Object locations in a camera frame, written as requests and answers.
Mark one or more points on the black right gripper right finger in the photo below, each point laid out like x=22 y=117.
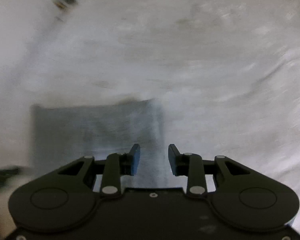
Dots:
x=237 y=193

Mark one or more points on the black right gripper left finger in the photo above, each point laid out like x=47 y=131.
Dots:
x=69 y=194

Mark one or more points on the grey sweat pants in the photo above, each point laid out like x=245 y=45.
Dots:
x=62 y=135

